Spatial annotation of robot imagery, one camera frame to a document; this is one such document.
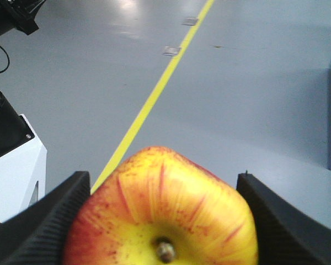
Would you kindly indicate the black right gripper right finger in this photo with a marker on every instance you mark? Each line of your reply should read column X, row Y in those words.
column 285, row 234

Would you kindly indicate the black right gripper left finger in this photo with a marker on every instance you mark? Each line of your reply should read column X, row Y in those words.
column 37, row 235

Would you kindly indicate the red yellow apple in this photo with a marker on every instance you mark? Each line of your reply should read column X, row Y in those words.
column 158, row 207

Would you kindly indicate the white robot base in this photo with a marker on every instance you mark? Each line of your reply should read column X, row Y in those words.
column 22, row 162

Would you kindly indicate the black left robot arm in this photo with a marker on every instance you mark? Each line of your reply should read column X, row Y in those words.
column 19, row 15

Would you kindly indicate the silver floor socket near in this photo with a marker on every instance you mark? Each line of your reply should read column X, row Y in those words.
column 171, row 50

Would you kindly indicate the silver floor socket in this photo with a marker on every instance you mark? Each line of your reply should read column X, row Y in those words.
column 171, row 50
column 190, row 21

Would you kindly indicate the silver floor socket far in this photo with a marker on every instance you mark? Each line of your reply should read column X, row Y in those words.
column 190, row 21

